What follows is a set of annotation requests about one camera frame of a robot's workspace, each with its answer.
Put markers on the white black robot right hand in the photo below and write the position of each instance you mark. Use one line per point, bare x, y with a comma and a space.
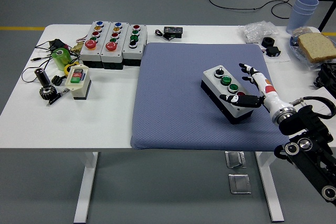
265, 87

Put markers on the stack of pale blue cups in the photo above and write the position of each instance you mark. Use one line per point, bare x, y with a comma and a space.
299, 16

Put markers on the black power adapter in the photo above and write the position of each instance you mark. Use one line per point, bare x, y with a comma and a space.
58, 44

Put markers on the blue-grey padded mat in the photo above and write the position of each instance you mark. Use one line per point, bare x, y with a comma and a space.
178, 98

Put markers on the black servo motor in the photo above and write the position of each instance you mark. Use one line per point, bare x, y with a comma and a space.
273, 51

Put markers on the small black toothed part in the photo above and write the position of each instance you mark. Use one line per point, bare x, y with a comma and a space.
57, 80

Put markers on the grey five-button control box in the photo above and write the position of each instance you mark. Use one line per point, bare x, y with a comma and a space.
86, 53
109, 54

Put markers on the cream switch box green red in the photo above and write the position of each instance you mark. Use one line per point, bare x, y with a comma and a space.
78, 90

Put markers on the brass fitting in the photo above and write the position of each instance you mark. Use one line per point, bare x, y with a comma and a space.
77, 47

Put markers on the bread slice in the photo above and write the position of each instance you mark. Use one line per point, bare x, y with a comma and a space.
319, 47

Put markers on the clear plastic bag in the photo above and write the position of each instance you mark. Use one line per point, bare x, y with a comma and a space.
256, 30

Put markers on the white table leg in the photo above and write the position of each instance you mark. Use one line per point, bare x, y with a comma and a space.
270, 187
88, 182

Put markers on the metal floor plate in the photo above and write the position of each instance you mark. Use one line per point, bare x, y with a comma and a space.
239, 184
235, 159

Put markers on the black metal cylinder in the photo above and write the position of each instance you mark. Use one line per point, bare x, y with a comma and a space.
43, 78

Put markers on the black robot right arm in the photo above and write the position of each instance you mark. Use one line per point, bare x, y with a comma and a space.
312, 129

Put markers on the black bevel gear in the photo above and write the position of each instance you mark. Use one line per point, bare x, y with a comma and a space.
48, 93

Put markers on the black digital meter module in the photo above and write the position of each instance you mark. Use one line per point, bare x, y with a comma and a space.
173, 32

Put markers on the black mechanical part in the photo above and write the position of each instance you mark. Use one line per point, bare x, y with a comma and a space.
328, 74

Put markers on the yellow tape roll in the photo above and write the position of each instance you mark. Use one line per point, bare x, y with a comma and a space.
67, 69

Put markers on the grey four-button box with selector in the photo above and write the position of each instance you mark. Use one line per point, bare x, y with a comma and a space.
212, 77

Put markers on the metal frame stand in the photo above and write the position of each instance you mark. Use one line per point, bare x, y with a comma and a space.
326, 11

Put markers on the black silver probe pen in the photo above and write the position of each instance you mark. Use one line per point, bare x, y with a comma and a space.
56, 98

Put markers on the green translucent tape roll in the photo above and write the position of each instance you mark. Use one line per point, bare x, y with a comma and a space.
61, 60

